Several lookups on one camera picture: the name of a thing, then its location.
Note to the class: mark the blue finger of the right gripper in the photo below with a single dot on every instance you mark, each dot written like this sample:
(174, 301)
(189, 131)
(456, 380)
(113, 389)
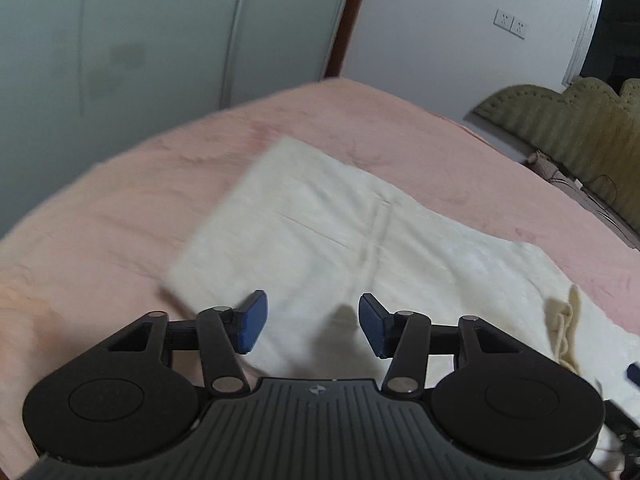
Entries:
(633, 373)

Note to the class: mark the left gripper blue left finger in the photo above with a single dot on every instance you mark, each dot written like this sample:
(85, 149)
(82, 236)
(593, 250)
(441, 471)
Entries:
(242, 324)

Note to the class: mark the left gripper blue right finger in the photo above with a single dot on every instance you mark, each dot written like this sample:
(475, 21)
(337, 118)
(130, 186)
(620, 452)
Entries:
(386, 331)

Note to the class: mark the white cream pants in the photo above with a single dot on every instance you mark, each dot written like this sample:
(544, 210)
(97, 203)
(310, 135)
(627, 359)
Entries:
(315, 234)

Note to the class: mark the pink bed blanket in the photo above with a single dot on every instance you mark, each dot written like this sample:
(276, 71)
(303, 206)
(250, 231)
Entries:
(91, 259)

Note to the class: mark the olive green upholstered headboard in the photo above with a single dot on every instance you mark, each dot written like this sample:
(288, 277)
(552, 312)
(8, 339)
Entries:
(590, 129)

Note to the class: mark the sliding wardrobe with flower decals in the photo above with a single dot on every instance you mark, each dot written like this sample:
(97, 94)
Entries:
(83, 80)

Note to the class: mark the white window frame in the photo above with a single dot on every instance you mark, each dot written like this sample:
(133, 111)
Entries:
(582, 43)

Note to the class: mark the white wall socket plate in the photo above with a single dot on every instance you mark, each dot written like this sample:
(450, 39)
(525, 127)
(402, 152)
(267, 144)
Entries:
(510, 23)

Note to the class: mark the brown wooden door frame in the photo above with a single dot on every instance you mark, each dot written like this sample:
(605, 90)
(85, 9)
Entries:
(342, 38)

